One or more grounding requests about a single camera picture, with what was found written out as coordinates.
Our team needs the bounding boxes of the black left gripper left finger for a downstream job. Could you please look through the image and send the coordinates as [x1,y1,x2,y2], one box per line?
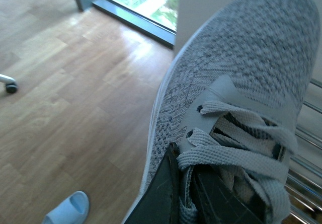
[125,143,180,224]

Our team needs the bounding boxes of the white office chair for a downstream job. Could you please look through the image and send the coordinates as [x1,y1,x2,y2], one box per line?
[0,74,18,94]

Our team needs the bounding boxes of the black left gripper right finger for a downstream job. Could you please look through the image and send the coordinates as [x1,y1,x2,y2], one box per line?
[193,172,262,223]

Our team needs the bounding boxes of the grey knit sneaker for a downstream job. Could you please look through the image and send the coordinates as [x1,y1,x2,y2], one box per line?
[123,0,320,223]

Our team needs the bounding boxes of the black metal shoe rack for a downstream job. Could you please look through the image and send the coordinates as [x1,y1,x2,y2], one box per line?
[283,79,321,223]

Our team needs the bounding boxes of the light blue slipper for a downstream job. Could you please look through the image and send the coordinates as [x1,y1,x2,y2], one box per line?
[42,191,90,224]

